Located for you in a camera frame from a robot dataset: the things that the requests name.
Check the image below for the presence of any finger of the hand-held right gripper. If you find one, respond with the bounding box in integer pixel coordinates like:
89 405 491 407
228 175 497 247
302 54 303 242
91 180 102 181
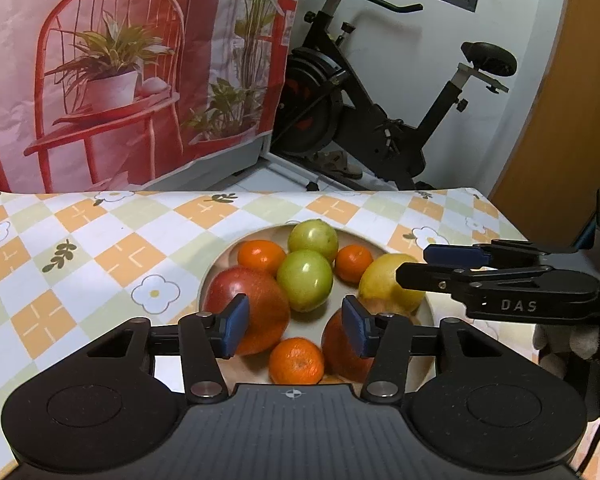
396 262 555 307
424 240 579 267

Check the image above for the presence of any red apple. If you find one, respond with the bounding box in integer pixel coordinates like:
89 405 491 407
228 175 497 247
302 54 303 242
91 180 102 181
202 266 292 357
321 307 381 383

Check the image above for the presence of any green round fruit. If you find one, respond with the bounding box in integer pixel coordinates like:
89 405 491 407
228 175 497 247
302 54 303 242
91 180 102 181
287 219 340 261
276 250 334 312

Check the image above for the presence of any cream round plate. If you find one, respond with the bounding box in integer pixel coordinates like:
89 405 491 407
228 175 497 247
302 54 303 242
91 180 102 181
198 223 436 386

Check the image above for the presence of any small orange tangerine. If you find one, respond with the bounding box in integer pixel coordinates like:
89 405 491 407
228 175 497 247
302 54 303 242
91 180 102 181
334 244 375 284

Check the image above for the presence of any checkered flower tablecloth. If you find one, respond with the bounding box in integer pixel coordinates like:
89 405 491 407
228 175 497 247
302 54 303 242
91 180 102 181
0 187 588 480

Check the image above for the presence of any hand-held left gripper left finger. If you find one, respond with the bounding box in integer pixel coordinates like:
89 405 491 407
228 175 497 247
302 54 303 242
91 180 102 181
82 292 251 405

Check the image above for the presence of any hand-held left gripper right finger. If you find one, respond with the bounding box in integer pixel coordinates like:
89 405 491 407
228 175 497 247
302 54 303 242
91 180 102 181
341 295 511 405

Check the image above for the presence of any person's right hand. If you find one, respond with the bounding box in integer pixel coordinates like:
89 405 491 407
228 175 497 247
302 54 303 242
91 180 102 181
532 321 600 381

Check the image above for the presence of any brown sandal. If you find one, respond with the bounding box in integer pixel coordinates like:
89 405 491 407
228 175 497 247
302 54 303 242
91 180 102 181
316 150 363 179

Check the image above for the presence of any yellow lemon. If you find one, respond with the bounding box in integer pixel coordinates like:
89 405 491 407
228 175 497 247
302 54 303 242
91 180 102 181
358 253 427 315

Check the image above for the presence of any red chair wall poster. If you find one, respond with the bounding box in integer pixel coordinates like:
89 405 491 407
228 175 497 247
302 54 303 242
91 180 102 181
0 0 308 196

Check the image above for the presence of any wooden door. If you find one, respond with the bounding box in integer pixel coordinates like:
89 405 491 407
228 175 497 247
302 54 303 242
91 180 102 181
487 0 600 256

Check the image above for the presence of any black exercise bike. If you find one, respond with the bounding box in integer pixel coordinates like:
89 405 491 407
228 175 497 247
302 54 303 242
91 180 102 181
265 0 518 192

